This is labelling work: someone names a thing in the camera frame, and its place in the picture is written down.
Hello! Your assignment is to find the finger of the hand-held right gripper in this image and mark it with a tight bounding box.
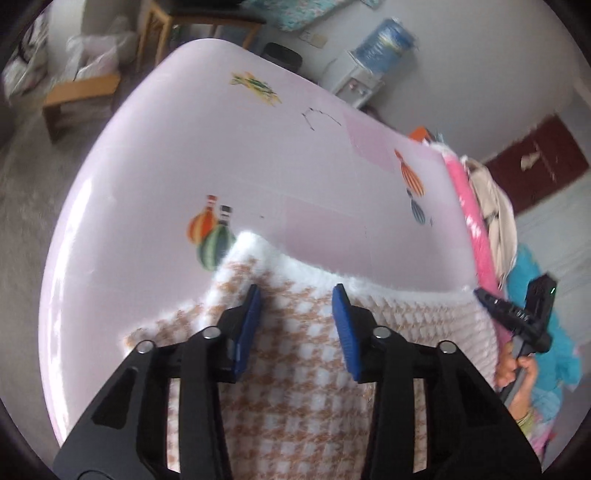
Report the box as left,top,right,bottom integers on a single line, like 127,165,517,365
474,286,527,335

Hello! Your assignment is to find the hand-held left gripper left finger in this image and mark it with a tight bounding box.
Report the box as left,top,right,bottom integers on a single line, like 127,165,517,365
53,284,264,480

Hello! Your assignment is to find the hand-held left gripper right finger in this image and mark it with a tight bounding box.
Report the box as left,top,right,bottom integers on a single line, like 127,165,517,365
332,283,541,480

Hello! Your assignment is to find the beige white houndstooth coat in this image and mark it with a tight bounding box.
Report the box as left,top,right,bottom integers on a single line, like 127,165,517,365
119,230,502,476

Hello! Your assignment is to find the person's right forearm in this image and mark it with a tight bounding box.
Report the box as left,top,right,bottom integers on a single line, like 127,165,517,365
516,405,555,446

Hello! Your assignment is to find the person's right hand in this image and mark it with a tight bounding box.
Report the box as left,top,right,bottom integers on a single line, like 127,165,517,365
495,344,539,418

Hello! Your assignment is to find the beige clothing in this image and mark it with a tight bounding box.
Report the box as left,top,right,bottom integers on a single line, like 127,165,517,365
464,157,518,282

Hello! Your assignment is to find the pink floral blanket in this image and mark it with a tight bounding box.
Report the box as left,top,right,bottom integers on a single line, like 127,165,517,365
441,145,555,462

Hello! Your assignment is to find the dark red door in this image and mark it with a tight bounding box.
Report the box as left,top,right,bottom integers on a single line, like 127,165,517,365
482,115,591,215

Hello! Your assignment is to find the lavender balloon print sheet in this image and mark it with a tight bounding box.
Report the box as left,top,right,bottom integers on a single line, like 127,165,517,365
38,38,478,446

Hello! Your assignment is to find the white water dispenser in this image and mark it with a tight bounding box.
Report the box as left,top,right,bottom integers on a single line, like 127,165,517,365
321,51,384,109

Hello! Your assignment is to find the black bin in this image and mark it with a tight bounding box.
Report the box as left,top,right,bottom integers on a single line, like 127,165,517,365
261,42,303,72

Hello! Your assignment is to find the wooden stool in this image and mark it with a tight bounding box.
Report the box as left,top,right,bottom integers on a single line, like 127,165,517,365
42,74,122,141

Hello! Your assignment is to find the blue water bottle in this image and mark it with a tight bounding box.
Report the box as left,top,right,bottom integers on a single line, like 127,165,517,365
358,17,416,77

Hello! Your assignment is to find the wooden chair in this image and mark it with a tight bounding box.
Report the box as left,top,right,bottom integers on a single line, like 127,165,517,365
136,0,264,72

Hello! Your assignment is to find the white plastic bag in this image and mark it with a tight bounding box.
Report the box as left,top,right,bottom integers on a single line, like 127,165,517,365
67,16,139,81

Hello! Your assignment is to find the teal floral cloth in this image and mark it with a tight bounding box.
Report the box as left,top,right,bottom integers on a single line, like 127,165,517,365
240,0,384,31

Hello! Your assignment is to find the printed plastic bag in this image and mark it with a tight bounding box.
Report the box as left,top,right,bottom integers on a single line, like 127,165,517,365
2,14,49,97

